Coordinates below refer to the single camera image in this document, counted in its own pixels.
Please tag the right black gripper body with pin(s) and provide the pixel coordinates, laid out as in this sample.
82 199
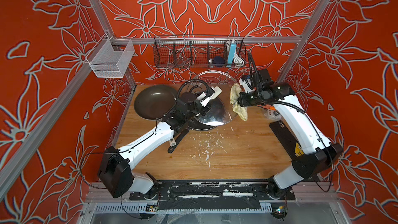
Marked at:
252 98

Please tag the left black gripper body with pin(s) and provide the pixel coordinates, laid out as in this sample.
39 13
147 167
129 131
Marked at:
198 109

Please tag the yellow cleaning cloth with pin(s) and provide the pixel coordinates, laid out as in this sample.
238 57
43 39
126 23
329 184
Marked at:
236 107

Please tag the glass lid white handle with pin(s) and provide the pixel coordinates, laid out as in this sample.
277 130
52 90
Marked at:
222 80

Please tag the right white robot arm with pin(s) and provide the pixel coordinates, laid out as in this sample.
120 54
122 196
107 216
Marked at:
319 153

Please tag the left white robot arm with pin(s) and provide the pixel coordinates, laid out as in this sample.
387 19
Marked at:
116 168

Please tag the black frying pan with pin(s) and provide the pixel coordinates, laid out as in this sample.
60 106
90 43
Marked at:
184 130

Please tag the small clear plastic container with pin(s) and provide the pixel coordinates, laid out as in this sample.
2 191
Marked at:
273 115

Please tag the dark blue round object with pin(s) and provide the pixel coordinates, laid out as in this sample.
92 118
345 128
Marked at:
218 61

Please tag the black power adapter box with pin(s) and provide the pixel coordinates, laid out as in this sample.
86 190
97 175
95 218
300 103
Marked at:
287 139

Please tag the clear plastic bin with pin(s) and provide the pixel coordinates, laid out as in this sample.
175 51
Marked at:
111 61

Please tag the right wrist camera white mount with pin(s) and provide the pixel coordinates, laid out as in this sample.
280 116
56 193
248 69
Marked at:
247 83

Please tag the pan with white handle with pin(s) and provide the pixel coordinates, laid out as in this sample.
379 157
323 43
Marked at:
152 104

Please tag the black wire basket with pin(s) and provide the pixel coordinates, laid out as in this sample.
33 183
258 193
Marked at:
186 51

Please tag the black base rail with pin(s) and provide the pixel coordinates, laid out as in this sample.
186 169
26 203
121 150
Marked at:
213 194

